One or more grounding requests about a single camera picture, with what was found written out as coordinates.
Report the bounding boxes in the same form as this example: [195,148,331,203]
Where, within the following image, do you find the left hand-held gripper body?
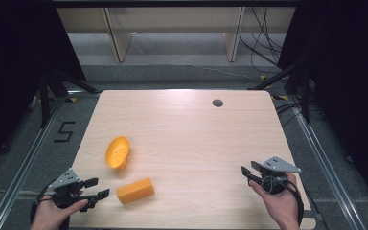
[44,168,89,210]

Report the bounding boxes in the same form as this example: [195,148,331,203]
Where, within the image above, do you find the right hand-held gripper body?
[258,156,302,196]

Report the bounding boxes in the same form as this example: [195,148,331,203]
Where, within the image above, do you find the orange soap bar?
[116,176,155,205]

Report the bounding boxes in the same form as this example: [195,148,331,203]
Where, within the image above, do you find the orange oval soap dish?
[104,135,131,171]

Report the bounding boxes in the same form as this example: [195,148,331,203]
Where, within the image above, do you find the person's left hand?
[30,197,89,230]

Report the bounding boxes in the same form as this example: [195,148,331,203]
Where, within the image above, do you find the person's right hand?
[248,173,301,230]

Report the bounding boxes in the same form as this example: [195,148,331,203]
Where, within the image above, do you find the black metal stand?
[248,59,313,125]
[38,67,98,129]

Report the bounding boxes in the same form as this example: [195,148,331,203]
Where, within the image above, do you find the black curtain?
[277,0,368,205]
[0,6,87,173]

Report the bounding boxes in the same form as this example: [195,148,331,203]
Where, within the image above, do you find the beige wooden desk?
[57,6,297,63]

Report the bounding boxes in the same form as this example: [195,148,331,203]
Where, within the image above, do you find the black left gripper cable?
[29,183,57,225]

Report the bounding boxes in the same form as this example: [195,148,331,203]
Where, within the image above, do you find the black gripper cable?
[29,183,57,225]
[261,176,305,226]

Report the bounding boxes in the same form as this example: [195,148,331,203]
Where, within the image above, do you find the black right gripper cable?
[261,176,305,226]

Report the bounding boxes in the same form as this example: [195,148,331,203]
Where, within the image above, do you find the aluminium floor rail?
[287,95,366,230]
[0,95,69,230]

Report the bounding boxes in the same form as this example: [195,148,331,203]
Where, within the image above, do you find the black floor cables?
[275,101,305,127]

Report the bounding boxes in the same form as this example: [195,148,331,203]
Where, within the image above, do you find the bundle of black hanging cables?
[239,6,286,75]

